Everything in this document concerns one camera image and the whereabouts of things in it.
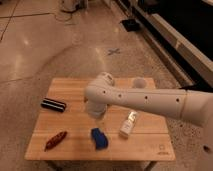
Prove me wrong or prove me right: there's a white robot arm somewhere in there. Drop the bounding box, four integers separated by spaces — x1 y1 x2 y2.
84 72 213 171

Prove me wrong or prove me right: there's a white plastic cup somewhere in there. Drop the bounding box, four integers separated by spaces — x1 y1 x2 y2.
133 77 146 88

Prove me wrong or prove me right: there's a black striped rectangular case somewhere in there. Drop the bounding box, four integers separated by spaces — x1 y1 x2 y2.
41 98 67 112

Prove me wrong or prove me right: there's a blue sponge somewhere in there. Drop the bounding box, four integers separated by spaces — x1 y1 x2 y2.
91 128 108 150

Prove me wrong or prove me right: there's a wooden folding table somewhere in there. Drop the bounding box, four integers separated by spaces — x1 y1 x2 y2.
25 78 175 164

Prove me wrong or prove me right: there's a black floor object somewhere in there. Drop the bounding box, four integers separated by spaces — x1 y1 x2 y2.
121 19 140 32

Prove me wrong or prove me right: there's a white base with cables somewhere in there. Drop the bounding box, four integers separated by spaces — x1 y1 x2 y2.
54 0 89 22

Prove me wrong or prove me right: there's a long wall shelf unit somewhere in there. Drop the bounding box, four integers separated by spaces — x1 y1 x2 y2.
104 0 213 91

